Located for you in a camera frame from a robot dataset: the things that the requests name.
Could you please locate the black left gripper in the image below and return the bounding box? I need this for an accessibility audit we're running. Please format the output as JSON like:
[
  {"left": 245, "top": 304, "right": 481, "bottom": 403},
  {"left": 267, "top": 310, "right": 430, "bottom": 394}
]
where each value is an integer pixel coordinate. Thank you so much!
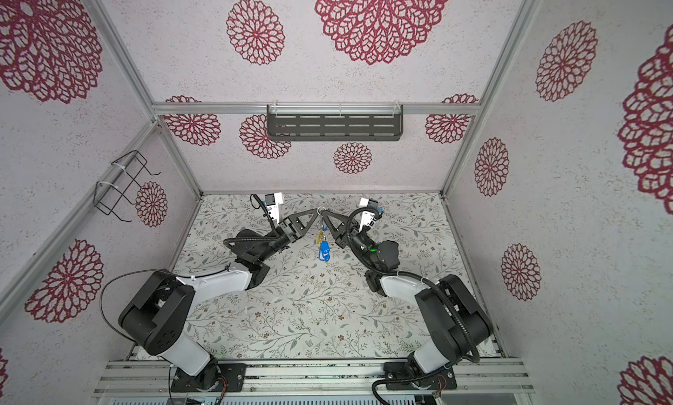
[{"left": 258, "top": 209, "right": 319, "bottom": 264}]

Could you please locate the keyring bunch with blue tags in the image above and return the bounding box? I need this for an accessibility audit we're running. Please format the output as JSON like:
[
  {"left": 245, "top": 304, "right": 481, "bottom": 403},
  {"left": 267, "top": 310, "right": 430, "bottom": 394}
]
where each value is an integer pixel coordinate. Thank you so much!
[{"left": 317, "top": 210, "right": 331, "bottom": 262}]

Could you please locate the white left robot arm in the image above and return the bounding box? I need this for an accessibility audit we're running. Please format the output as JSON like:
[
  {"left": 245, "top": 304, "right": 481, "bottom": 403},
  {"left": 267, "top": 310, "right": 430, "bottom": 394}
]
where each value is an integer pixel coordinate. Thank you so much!
[{"left": 118, "top": 209, "right": 319, "bottom": 392}]

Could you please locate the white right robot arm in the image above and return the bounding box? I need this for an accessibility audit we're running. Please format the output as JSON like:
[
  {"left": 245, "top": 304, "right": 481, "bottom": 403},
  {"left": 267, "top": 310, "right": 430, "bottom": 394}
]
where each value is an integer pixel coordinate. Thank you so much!
[{"left": 320, "top": 207, "right": 494, "bottom": 392}]

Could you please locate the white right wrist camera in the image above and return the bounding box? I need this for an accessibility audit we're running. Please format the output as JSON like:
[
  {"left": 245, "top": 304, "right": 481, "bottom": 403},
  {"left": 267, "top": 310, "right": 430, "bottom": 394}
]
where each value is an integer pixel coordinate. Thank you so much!
[{"left": 359, "top": 197, "right": 383, "bottom": 231}]

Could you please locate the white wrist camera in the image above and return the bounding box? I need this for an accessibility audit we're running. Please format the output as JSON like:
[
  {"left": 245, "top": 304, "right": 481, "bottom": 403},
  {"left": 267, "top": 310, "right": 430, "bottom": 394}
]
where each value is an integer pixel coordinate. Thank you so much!
[
  {"left": 264, "top": 192, "right": 284, "bottom": 225},
  {"left": 359, "top": 197, "right": 383, "bottom": 231}
]

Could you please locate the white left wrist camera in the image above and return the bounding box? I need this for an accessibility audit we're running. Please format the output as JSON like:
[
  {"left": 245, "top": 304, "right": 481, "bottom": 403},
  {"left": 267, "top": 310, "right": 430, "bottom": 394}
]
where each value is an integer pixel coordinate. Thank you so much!
[{"left": 264, "top": 192, "right": 284, "bottom": 225}]

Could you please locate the grey slotted wall shelf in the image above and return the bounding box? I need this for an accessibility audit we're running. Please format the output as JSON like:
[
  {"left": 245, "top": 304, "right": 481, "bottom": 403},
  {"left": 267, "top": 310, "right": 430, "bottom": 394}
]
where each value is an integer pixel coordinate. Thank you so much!
[{"left": 266, "top": 104, "right": 404, "bottom": 142}]

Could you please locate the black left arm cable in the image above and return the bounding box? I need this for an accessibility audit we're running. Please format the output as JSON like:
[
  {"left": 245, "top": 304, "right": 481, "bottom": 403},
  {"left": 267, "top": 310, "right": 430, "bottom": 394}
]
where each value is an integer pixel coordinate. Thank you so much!
[{"left": 98, "top": 269, "right": 159, "bottom": 348}]

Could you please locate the black wire wall rack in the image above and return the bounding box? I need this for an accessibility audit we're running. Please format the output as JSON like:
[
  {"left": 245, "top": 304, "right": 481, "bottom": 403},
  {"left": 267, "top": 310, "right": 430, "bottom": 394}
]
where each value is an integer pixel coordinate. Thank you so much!
[{"left": 92, "top": 150, "right": 161, "bottom": 224}]

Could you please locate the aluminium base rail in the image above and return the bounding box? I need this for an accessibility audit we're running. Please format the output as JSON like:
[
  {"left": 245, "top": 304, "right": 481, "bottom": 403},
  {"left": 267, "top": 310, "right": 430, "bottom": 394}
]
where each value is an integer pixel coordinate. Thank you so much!
[{"left": 89, "top": 358, "right": 535, "bottom": 404}]

